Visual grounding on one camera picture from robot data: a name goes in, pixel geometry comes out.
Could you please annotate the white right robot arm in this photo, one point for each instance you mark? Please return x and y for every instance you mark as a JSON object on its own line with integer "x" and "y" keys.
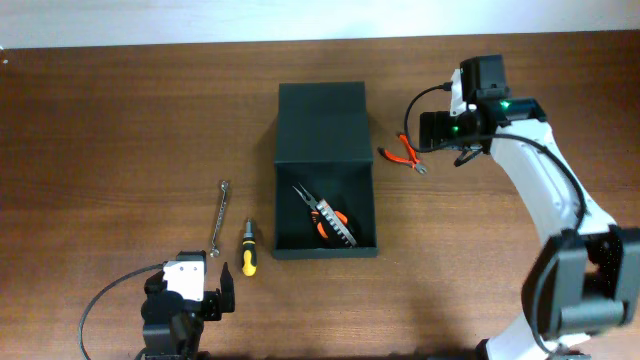
{"x": 585, "y": 280}

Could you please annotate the silver double ring wrench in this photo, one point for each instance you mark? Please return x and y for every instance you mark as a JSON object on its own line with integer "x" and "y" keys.
{"x": 225, "y": 189}

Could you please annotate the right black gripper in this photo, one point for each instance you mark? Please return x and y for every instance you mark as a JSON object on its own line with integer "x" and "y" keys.
{"x": 439, "y": 136}

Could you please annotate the yellow black screwdriver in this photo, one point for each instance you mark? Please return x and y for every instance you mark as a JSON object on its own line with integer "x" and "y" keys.
{"x": 249, "y": 255}

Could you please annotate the small red cutting pliers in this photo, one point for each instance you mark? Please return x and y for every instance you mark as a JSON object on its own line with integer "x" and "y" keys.
{"x": 411, "y": 160}

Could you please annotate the orange screwdriver bit holder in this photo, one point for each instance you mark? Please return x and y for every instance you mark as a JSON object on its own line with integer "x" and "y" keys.
{"x": 336, "y": 223}

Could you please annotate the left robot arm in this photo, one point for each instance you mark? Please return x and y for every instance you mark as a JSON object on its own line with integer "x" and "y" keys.
{"x": 179, "y": 339}

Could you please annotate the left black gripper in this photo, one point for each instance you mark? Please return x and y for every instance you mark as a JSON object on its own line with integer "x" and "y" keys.
{"x": 212, "y": 298}

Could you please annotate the orange black long-nose pliers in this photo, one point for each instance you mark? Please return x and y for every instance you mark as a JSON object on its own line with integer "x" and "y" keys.
{"x": 320, "y": 224}

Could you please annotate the black open box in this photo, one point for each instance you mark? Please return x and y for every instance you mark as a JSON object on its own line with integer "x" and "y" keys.
{"x": 323, "y": 150}

